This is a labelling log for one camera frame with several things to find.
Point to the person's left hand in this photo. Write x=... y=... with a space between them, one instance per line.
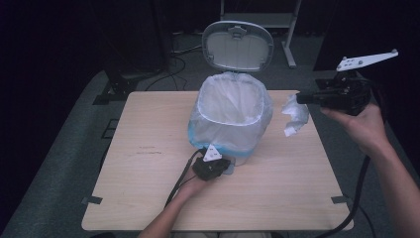
x=194 y=188

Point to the clear plastic bin liner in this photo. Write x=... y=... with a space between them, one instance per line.
x=231 y=132

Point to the person's right hand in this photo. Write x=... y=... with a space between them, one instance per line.
x=366 y=129

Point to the black floor outlet plate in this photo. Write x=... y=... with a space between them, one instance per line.
x=109 y=132

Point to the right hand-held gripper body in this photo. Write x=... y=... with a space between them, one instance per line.
x=350 y=94

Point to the white tissue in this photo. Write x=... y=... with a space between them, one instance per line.
x=297 y=115

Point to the white metal stand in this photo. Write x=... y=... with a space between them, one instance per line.
x=280 y=20

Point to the grey tape strip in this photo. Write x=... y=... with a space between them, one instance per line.
x=94 y=200
x=340 y=199

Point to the white pedal bin grey lid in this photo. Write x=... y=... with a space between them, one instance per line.
x=237 y=49

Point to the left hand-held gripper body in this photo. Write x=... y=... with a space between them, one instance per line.
x=211 y=165

